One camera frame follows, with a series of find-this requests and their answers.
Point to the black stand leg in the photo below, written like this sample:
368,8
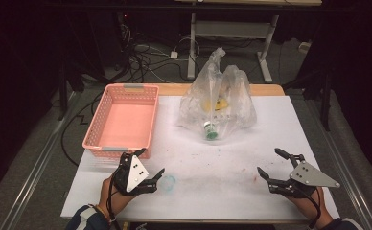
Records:
62,96

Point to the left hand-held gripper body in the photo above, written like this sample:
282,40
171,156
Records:
136,174

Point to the small white box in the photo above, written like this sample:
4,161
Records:
304,47

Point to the person's left hand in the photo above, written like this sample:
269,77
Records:
115,199

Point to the white board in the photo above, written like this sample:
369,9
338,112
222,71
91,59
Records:
213,179

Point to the white power adapter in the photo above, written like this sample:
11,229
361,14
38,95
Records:
174,55

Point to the pink plastic basket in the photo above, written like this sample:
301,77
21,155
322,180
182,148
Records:
126,124

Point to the person's right hand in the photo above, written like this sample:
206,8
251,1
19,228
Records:
308,206

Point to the small white-capped bottle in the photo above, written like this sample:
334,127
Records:
211,130

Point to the metal floor rail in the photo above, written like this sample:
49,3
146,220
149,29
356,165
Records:
37,166
344,153

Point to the clear plastic smiley bag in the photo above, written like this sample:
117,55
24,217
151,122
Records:
232,96

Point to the white metal desk frame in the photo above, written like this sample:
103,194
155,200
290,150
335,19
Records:
192,48

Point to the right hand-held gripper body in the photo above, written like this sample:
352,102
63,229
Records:
304,177

